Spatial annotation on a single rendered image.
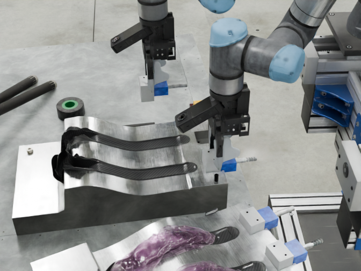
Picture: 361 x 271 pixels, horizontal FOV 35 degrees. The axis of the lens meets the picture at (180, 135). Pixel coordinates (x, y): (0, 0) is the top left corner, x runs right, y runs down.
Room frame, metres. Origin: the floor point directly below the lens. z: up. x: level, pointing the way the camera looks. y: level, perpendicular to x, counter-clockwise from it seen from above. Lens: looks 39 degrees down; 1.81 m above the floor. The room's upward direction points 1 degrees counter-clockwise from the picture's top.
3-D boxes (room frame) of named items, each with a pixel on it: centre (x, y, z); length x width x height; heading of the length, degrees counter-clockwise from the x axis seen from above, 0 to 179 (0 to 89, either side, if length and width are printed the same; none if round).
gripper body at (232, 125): (1.03, -0.11, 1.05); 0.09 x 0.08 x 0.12; 99
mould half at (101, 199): (1.05, 0.16, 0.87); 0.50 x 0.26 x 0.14; 99
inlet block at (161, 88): (1.30, 0.04, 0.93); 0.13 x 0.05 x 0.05; 98
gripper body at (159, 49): (1.30, 0.06, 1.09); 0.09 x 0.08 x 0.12; 98
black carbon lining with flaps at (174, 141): (1.05, 0.14, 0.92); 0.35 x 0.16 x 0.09; 99
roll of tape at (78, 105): (1.36, 0.32, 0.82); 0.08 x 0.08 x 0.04
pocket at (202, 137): (1.13, -0.06, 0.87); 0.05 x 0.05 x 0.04; 9
